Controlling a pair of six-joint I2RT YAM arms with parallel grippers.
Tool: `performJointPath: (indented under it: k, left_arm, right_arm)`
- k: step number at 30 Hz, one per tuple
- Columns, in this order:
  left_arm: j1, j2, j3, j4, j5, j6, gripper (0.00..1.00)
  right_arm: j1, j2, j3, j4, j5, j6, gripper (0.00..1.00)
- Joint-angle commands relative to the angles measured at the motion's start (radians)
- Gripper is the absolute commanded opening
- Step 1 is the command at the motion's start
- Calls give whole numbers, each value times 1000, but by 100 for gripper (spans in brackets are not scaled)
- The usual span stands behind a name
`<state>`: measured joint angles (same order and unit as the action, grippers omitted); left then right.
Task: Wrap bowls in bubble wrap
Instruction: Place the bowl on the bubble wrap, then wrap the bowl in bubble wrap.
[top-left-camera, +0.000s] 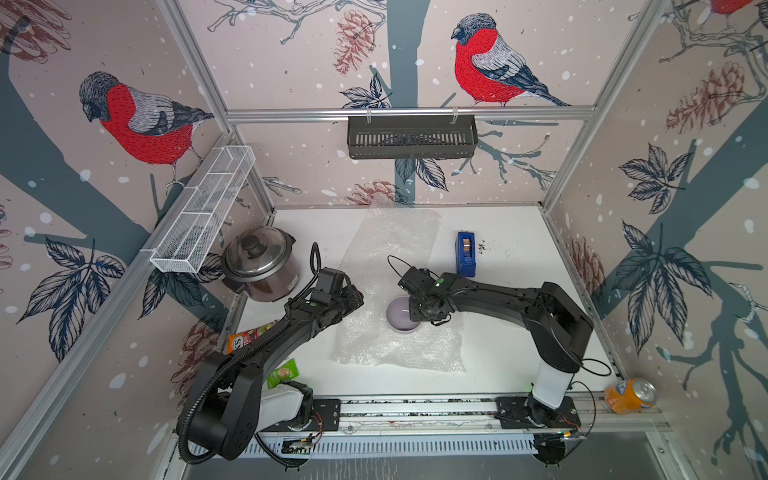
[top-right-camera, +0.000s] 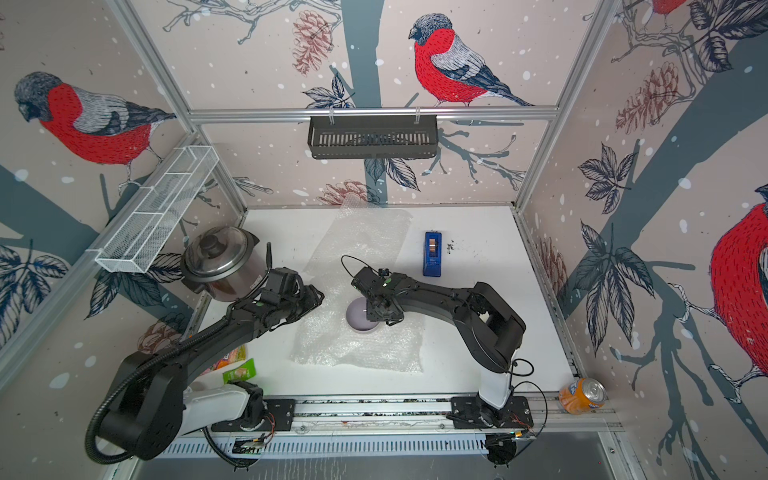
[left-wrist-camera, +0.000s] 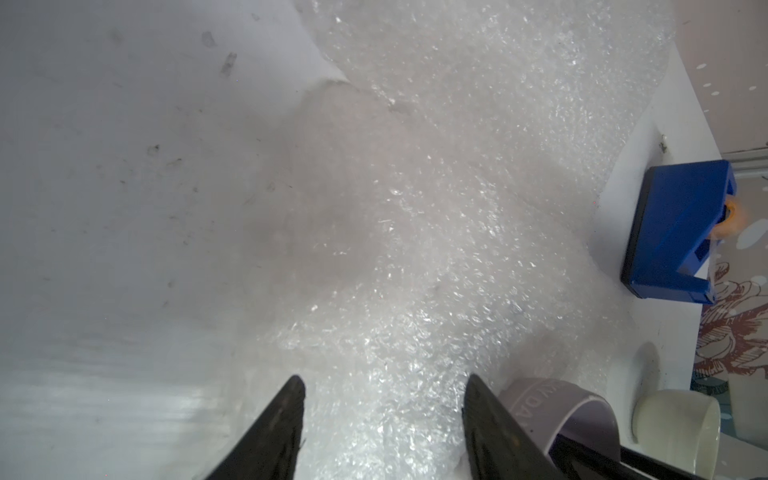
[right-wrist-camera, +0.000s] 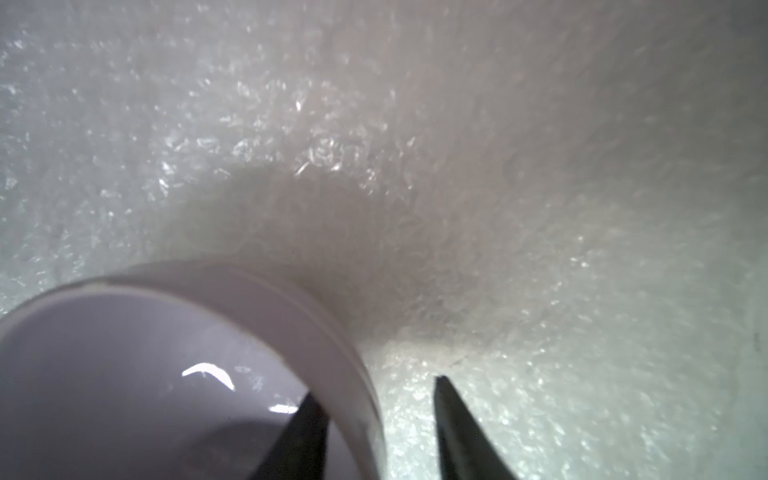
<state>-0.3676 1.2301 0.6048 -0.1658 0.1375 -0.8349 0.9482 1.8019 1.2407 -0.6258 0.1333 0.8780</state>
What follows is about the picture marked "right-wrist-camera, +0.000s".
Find bubble wrap sheet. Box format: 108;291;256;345
1;1;767;479

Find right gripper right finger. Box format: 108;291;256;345
433;376;518;480

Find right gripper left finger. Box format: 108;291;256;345
249;393;330;480

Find lavender ceramic bowl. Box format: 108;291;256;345
1;261;387;479

